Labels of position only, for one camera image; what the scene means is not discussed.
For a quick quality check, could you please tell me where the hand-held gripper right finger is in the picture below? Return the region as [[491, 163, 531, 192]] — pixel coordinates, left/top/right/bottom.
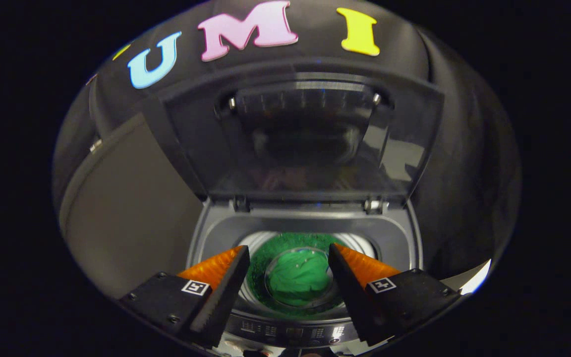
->
[[329, 243, 462, 346]]

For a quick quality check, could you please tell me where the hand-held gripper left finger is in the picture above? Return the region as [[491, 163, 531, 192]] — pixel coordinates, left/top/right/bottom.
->
[[119, 245, 250, 348]]

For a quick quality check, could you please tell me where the green polo shirt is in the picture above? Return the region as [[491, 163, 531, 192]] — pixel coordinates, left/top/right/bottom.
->
[[267, 249, 334, 308]]

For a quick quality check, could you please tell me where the black washing machine lid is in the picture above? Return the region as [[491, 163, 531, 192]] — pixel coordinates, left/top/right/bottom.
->
[[142, 73, 446, 208]]

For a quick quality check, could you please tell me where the grey flat board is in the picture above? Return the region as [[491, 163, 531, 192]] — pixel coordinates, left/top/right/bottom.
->
[[59, 113, 208, 299]]

